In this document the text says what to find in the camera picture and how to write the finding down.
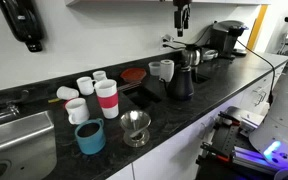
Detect steel funnel coffee dripper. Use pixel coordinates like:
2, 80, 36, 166
119, 109, 152, 148

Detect metal faucet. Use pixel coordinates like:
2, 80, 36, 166
0, 89, 30, 122

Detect aluminium extrusion rail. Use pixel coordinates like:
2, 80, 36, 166
232, 146, 280, 176

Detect white tumbler with red band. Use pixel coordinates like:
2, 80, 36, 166
94, 79, 120, 120

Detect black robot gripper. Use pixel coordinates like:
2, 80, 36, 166
172, 0, 192, 38

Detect clamp with orange handle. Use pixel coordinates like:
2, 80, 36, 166
217, 111, 242, 127
199, 141, 233, 164

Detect teal cup with handle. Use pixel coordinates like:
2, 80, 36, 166
74, 118, 107, 156

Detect black pod coffee maker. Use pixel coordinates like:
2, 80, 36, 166
210, 19, 250, 60

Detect large white mug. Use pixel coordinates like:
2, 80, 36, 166
64, 97, 91, 126

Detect white handleless cup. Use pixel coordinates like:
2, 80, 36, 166
56, 85, 80, 101

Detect black cable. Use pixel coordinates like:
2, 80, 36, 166
236, 39, 277, 105

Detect metal drawer handle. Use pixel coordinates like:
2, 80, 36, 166
252, 86, 268, 106

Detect yellow door frame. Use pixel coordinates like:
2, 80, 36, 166
246, 4, 269, 51

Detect translucent plastic cup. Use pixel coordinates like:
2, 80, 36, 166
148, 61, 162, 77

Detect white counter cabinet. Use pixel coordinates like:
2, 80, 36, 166
105, 61, 288, 180

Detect white paper roll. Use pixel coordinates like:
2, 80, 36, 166
159, 59, 175, 83

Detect dark blue gooseneck kettle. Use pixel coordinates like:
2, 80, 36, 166
160, 63, 195, 102

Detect white wall outlet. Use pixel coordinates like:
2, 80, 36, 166
160, 34, 175, 50

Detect stainless steel kettle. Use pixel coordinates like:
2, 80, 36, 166
180, 43, 202, 68

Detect black wall soap dispenser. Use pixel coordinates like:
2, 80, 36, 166
0, 0, 46, 53

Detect small white mug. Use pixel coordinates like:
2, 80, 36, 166
92, 70, 108, 83

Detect stainless steel sink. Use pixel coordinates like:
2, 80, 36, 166
0, 109, 58, 180

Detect black perforated mounting platform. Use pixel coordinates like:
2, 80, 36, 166
196, 106, 278, 180

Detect silver dish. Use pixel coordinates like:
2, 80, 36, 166
200, 48, 220, 62

